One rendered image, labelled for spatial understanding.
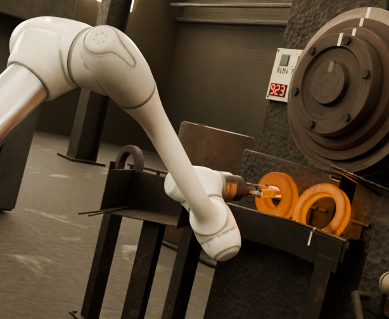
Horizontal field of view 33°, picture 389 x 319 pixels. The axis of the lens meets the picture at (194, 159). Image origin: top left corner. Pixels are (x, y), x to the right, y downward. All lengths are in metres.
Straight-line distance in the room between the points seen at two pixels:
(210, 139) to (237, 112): 6.95
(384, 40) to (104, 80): 0.81
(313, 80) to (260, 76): 9.51
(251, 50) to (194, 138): 7.08
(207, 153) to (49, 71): 3.33
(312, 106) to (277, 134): 0.42
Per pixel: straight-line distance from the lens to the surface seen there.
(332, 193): 1.93
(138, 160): 2.67
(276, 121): 2.27
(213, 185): 1.78
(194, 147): 4.69
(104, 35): 1.32
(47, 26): 1.44
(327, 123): 1.79
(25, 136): 4.51
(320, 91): 1.82
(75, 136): 8.71
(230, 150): 4.67
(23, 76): 1.38
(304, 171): 2.07
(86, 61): 1.33
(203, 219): 1.64
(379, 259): 1.74
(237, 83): 11.76
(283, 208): 2.00
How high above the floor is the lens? 0.95
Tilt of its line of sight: 4 degrees down
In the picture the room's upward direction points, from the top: 13 degrees clockwise
